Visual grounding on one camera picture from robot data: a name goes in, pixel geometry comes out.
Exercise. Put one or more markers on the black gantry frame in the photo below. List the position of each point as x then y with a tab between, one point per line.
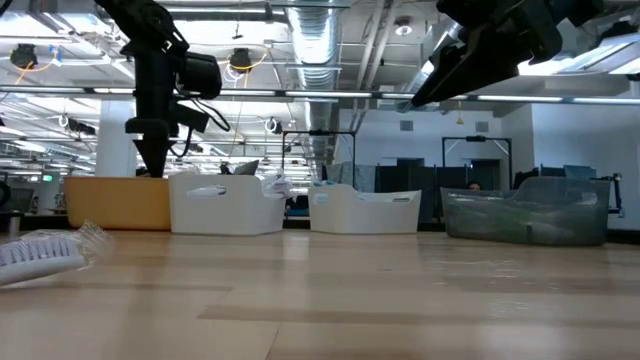
475	137
300	132

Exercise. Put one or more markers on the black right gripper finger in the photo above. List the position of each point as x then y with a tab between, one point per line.
465	70

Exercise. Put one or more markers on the silver ventilation duct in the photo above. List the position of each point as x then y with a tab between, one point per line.
315	50
425	70

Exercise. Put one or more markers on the yellow plastic bin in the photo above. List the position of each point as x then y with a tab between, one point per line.
120	205

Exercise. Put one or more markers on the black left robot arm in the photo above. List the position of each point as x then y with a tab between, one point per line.
145	22

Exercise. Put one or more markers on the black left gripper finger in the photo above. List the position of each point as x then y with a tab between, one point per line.
156	157

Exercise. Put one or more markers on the long ceiling light rail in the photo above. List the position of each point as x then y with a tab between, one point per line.
325	93

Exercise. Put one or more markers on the round ceiling sensor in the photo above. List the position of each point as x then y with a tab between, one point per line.
402	27

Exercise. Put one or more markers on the narrow white plastic bin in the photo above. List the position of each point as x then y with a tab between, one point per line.
225	207

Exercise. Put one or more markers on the white pillar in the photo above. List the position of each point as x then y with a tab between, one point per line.
112	150

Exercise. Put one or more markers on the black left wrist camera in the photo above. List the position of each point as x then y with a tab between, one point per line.
200	75

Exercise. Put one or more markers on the black ceiling device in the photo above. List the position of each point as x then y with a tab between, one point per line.
241	60
23	55

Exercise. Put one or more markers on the person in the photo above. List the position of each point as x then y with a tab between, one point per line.
473	186

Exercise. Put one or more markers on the dark office partition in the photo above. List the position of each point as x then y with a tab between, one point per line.
425	180

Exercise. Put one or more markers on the wide white plastic bin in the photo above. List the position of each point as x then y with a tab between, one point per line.
360	215

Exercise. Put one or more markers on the black background stand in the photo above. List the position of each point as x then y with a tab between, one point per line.
618	192

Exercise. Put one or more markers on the background computer monitor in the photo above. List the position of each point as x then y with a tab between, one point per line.
247	167

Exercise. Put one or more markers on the purple toothbrush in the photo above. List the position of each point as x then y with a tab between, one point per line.
277	185
35	255

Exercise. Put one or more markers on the brown plastic bin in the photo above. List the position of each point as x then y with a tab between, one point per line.
525	215

